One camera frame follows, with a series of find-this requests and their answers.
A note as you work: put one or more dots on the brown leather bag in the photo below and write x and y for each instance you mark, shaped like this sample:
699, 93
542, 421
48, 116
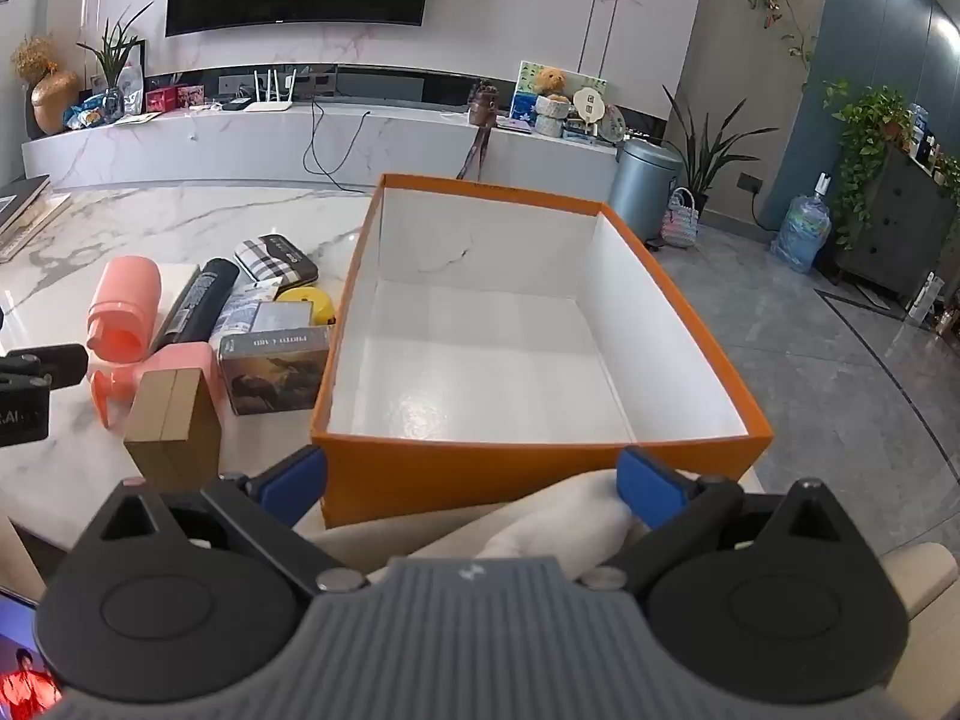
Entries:
482, 109

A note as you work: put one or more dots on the white lotion tube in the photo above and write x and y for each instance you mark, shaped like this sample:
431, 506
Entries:
240, 307

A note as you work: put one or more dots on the blue water jug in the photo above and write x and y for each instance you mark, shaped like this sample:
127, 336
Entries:
802, 232

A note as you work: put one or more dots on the golden vase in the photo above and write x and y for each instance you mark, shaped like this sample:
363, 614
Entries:
54, 101

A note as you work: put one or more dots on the grey book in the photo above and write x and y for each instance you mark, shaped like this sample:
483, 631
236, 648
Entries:
22, 202

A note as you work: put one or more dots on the decorative plate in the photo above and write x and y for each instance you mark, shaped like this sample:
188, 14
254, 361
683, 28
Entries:
613, 124

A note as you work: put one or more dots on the long-leaf potted plant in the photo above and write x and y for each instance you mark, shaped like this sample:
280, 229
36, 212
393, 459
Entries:
705, 150

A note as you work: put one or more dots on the stack of books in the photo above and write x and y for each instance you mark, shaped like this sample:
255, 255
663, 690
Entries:
49, 229

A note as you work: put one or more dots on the clear silver box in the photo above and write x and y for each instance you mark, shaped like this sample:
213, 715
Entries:
281, 315

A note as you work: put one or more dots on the brown cardboard box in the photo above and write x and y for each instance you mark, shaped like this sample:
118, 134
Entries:
169, 427

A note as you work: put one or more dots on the teddy bear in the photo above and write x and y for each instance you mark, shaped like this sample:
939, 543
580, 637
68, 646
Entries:
552, 81

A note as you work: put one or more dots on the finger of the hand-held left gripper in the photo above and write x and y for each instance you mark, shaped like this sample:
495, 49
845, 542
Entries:
52, 366

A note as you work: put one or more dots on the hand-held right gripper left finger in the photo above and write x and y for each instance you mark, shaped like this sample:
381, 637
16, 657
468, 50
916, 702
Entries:
296, 481

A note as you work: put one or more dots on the woven handbag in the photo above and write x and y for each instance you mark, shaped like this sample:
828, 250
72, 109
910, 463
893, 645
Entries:
679, 225

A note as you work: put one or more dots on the stacked round tins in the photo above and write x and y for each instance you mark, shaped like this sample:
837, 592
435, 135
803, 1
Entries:
551, 116

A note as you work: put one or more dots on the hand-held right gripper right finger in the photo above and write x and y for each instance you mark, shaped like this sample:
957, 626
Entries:
649, 487

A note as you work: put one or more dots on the grey cabinet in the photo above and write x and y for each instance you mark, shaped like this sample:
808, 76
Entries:
892, 232

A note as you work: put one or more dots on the phone with lit screen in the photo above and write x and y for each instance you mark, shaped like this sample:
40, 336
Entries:
26, 652

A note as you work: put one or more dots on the pink plastic object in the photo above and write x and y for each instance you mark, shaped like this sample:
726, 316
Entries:
187, 356

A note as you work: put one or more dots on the white marble tv console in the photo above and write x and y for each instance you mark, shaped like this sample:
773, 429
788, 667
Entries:
247, 142

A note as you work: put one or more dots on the snack packets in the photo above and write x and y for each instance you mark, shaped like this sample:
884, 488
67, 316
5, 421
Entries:
88, 114

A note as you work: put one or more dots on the white cloth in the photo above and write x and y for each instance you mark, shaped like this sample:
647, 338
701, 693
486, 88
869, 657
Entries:
555, 517

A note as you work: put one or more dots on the pothos plant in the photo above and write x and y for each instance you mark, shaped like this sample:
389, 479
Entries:
870, 127

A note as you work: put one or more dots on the hanging vine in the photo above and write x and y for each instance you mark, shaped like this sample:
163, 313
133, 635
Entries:
772, 0

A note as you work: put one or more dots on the green plant in glass vase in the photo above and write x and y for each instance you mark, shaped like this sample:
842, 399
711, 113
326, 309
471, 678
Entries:
114, 60

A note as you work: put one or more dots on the colourful painting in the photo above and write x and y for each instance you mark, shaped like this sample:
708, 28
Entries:
589, 86

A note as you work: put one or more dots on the plaid zip case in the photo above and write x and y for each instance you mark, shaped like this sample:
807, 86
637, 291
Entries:
262, 255

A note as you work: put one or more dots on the pink plastic bottle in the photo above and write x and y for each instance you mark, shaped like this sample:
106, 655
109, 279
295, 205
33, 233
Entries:
124, 300

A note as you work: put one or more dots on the orange cardboard box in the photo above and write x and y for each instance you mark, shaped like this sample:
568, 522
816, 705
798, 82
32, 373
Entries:
525, 466

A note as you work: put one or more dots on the white router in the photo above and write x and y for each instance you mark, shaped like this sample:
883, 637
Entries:
268, 101

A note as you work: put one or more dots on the round hand fan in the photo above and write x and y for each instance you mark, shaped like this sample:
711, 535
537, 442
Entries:
590, 106

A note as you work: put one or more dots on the grey trash can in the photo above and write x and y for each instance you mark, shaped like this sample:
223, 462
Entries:
645, 180

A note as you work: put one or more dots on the dark printed card box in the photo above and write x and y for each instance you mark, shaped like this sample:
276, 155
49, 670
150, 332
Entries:
274, 382

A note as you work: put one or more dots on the yellow round container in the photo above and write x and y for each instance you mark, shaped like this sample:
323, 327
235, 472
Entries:
321, 304

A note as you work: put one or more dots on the dried flower bunch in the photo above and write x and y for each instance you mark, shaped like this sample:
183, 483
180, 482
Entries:
34, 58

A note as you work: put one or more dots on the black spray bottle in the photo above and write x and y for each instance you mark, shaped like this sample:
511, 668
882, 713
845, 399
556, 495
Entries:
199, 300

